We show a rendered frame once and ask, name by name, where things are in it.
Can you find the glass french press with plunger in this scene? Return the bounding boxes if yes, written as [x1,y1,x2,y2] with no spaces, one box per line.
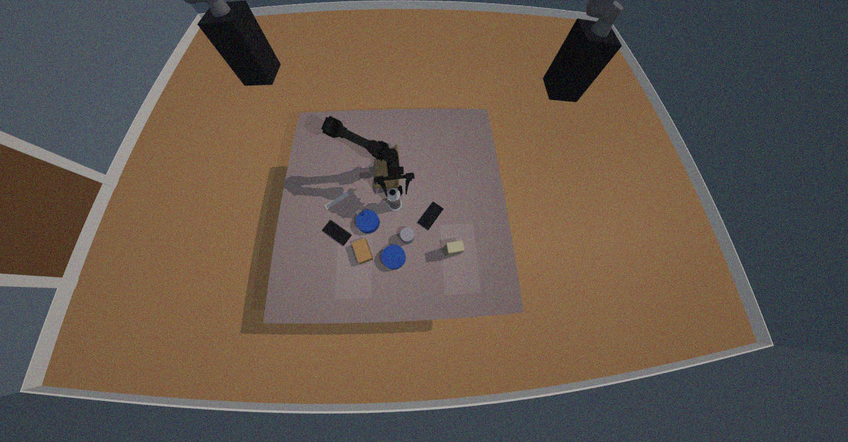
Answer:
[386,186,403,211]

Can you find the blue short cylinder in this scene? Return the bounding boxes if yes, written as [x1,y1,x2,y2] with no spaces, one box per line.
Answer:
[356,210,380,234]
[382,245,405,270]

